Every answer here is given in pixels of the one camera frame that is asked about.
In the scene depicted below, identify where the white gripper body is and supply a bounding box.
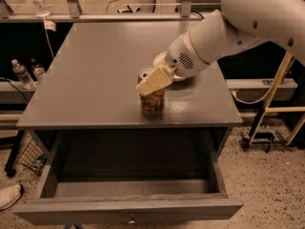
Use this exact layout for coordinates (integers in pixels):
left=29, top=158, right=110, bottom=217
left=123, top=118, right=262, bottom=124
left=165, top=31, right=210, bottom=78

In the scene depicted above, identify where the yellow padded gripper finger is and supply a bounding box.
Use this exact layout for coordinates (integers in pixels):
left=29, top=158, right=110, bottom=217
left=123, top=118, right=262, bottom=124
left=136, top=65, right=174, bottom=95

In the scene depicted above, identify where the orange soda can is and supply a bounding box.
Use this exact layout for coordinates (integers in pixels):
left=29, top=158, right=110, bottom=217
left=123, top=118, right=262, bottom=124
left=137, top=67, right=165, bottom=116

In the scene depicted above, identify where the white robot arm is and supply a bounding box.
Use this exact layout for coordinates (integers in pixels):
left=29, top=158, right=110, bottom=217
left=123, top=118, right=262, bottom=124
left=136, top=0, right=305, bottom=95

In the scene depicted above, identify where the grey cabinet counter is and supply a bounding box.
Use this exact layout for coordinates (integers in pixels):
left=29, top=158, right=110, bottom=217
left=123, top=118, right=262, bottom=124
left=16, top=20, right=243, bottom=160

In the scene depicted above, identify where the open grey top drawer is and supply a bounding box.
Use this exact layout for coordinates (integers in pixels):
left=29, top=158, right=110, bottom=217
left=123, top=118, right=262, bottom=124
left=13, top=130, right=243, bottom=225

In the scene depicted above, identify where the white paper bowl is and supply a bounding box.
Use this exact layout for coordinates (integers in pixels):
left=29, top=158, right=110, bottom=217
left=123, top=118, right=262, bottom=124
left=152, top=52, right=185, bottom=82

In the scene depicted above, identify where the clear water bottle right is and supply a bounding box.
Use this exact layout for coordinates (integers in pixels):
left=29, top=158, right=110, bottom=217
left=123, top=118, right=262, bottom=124
left=30, top=58, right=46, bottom=82

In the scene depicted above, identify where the clear water bottle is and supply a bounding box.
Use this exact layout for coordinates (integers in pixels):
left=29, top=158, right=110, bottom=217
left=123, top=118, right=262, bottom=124
left=30, top=58, right=46, bottom=82
left=11, top=59, right=34, bottom=89

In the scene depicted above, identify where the clear water bottle left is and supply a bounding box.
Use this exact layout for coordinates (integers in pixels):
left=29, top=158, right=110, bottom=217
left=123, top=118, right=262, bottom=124
left=11, top=59, right=34, bottom=89

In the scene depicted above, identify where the white shoe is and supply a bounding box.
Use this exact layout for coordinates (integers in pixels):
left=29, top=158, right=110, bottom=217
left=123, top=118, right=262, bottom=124
left=0, top=184, right=24, bottom=211

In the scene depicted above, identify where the white cable right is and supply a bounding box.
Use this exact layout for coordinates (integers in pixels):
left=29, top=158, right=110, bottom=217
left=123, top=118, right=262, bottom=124
left=231, top=89, right=275, bottom=106

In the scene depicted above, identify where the yellow wheeled cart frame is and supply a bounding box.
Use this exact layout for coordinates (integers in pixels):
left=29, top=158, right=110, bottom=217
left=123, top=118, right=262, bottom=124
left=241, top=52, right=305, bottom=152

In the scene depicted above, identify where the can in wire basket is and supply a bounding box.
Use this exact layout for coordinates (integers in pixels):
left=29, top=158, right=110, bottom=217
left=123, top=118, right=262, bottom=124
left=31, top=155, right=48, bottom=172

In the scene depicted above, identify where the black wire basket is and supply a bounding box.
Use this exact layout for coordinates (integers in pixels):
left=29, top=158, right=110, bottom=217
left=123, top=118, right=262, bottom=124
left=17, top=139, right=46, bottom=175

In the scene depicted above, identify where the white cable with tag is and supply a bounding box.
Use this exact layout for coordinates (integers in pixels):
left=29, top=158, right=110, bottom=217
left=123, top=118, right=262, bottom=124
left=18, top=0, right=57, bottom=59

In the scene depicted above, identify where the black cable left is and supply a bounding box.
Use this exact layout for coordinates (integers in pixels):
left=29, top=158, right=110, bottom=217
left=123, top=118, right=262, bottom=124
left=0, top=76, right=31, bottom=105

